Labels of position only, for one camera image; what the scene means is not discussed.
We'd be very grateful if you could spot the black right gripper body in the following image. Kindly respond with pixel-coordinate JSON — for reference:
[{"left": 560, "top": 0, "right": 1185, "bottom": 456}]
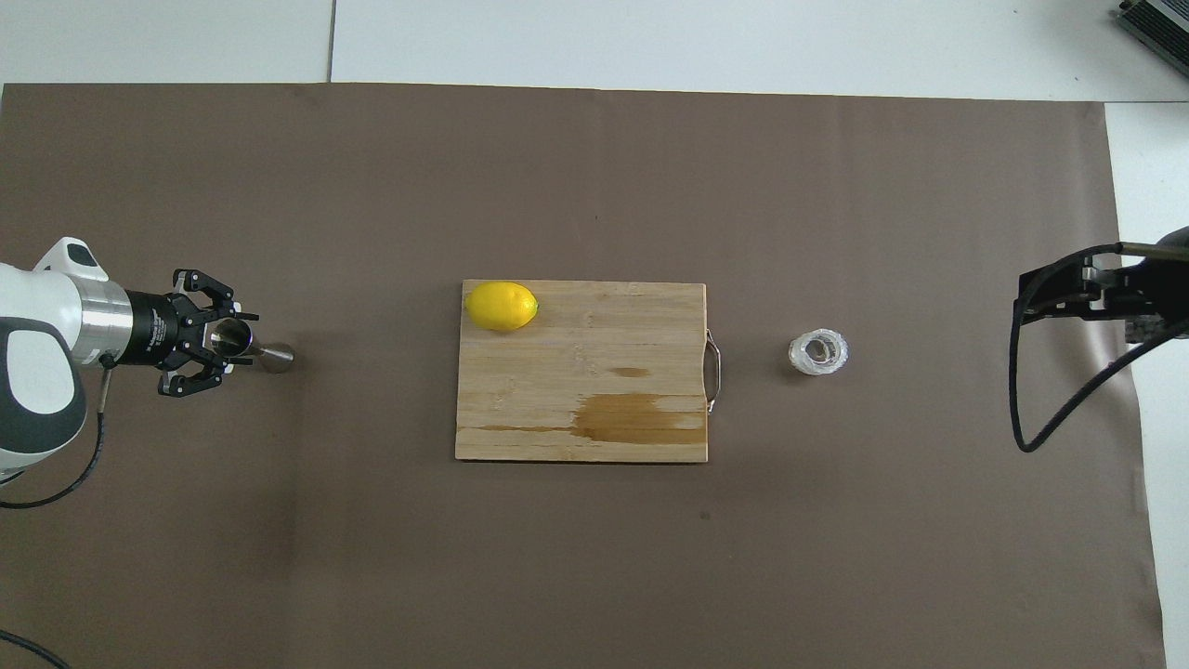
[{"left": 1156, "top": 226, "right": 1189, "bottom": 321}]

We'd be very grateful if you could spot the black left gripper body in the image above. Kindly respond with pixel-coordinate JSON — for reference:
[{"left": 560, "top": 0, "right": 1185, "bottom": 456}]
[{"left": 125, "top": 290, "right": 210, "bottom": 371}]

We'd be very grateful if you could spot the steel cocktail jigger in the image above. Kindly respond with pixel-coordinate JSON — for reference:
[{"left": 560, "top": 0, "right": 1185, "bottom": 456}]
[{"left": 206, "top": 318, "right": 296, "bottom": 374}]

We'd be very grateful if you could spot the clear textured glass cup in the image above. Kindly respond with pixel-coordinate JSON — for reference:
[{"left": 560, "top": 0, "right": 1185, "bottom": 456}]
[{"left": 788, "top": 328, "right": 849, "bottom": 378}]

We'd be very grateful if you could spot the brown paper table mat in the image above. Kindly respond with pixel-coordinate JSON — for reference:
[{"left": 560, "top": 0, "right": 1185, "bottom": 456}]
[{"left": 0, "top": 82, "right": 1167, "bottom": 669}]

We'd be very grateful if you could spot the grey finned metal device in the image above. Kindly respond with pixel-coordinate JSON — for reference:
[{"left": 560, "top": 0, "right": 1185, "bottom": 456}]
[{"left": 1115, "top": 0, "right": 1189, "bottom": 68}]

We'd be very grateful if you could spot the yellow lemon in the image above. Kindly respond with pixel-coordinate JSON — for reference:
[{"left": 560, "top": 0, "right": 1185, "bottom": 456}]
[{"left": 464, "top": 281, "right": 540, "bottom": 333}]

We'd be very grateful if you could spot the wooden cutting board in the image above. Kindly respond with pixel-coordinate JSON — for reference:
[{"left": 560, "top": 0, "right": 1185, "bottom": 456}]
[{"left": 454, "top": 281, "right": 723, "bottom": 464}]

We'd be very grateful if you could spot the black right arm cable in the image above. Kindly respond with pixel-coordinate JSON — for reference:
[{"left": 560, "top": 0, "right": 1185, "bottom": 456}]
[{"left": 1010, "top": 242, "right": 1189, "bottom": 454}]

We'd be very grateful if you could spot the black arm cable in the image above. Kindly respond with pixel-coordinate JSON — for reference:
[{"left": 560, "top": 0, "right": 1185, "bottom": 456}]
[
  {"left": 1010, "top": 242, "right": 1189, "bottom": 454},
  {"left": 0, "top": 358, "right": 109, "bottom": 510}
]

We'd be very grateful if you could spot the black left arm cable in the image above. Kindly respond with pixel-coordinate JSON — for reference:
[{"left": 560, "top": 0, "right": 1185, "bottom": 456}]
[{"left": 0, "top": 358, "right": 109, "bottom": 510}]

